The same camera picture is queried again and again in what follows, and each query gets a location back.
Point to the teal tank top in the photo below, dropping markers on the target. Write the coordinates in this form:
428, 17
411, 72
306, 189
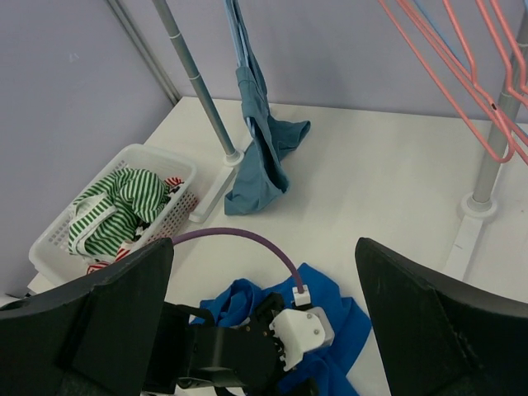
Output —
261, 179

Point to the pink hanger of black top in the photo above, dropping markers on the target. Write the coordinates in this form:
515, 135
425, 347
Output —
512, 55

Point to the black striped tank top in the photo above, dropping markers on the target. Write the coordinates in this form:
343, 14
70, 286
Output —
142, 227

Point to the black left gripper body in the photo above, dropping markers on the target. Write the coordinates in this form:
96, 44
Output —
192, 351

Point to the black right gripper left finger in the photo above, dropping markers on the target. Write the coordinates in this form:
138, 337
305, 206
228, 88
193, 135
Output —
91, 336

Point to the red striped tank top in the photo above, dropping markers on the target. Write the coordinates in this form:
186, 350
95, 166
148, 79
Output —
173, 181

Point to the green striped tank top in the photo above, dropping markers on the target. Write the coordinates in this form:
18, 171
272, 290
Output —
119, 206

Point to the white plastic basket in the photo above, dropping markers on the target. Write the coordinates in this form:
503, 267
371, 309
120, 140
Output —
139, 183

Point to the white clothes rack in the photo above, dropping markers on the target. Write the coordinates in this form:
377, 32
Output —
478, 208

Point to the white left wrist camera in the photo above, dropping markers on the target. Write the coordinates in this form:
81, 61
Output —
302, 329

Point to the blue hanger of teal top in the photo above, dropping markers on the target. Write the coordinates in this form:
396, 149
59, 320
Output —
241, 43

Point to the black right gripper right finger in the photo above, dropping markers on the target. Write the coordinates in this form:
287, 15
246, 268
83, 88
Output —
437, 335

